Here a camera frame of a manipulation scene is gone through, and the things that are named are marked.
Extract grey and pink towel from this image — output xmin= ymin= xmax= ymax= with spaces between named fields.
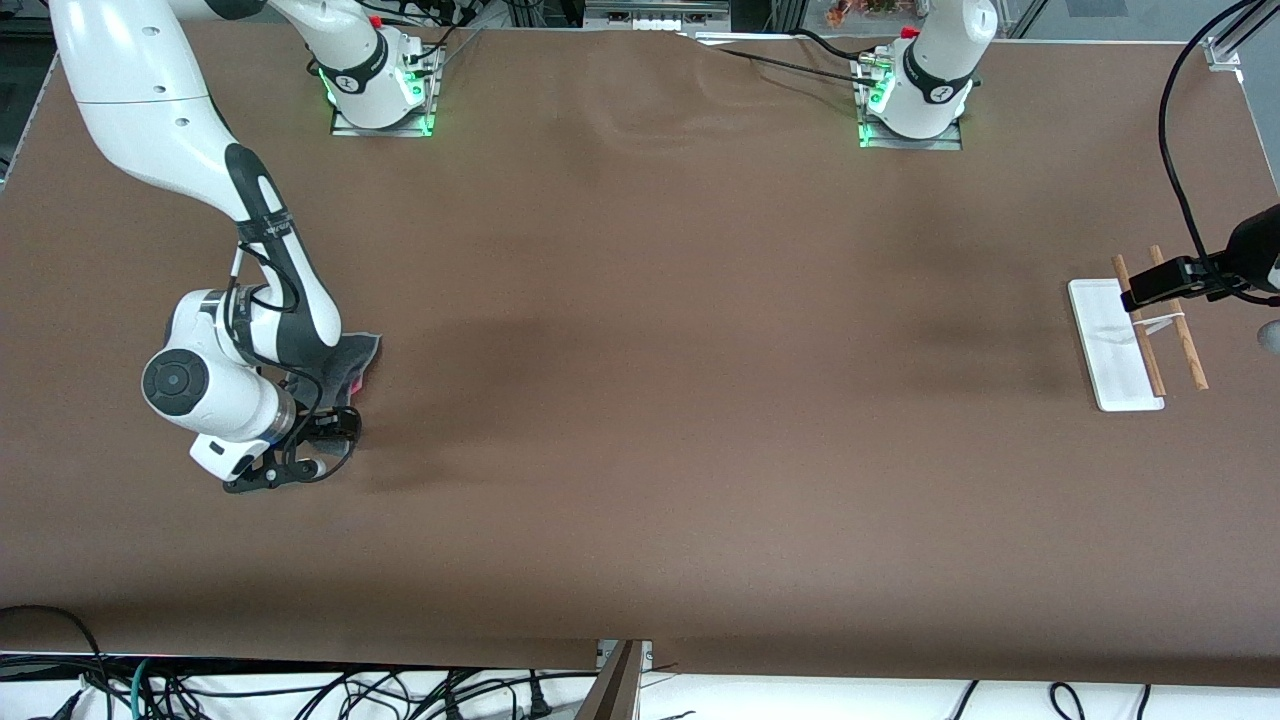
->
xmin=285 ymin=332 xmax=384 ymax=407

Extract white rack base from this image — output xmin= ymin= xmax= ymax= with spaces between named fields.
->
xmin=1068 ymin=278 xmax=1167 ymax=413

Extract orange plastic items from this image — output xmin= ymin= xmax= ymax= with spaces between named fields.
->
xmin=825 ymin=0 xmax=903 ymax=27

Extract white power strip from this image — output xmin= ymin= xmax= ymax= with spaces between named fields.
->
xmin=584 ymin=0 xmax=732 ymax=32

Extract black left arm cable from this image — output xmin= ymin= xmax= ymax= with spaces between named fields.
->
xmin=1158 ymin=0 xmax=1280 ymax=301

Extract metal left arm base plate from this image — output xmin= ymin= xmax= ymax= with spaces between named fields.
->
xmin=857 ymin=55 xmax=964 ymax=152

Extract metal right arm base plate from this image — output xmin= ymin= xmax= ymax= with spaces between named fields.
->
xmin=329 ymin=45 xmax=438 ymax=139

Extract thick black floor cable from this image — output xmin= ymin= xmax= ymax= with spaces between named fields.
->
xmin=0 ymin=604 xmax=109 ymax=720

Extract black cable on table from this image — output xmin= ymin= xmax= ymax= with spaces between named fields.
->
xmin=790 ymin=28 xmax=876 ymax=63
xmin=690 ymin=35 xmax=883 ymax=89

